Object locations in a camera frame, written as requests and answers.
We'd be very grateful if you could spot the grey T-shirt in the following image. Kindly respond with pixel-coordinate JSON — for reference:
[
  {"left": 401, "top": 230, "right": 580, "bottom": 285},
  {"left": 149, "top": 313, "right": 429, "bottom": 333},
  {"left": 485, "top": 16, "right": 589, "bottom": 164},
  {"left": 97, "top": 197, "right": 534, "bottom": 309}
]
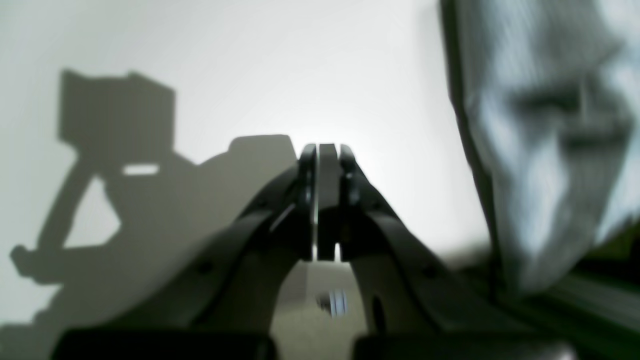
[{"left": 442, "top": 0, "right": 639, "bottom": 296}]

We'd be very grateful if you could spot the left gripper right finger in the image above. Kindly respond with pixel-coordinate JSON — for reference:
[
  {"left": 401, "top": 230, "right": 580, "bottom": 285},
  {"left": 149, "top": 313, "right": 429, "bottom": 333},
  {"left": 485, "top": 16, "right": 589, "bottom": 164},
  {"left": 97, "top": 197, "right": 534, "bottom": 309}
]
[{"left": 339, "top": 145, "right": 576, "bottom": 360}]

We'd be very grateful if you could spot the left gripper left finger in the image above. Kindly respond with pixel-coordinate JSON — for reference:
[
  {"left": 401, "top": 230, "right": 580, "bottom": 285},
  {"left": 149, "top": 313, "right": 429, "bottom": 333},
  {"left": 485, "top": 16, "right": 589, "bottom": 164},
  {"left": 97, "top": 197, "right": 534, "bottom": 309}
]
[{"left": 52, "top": 144, "right": 318, "bottom": 360}]

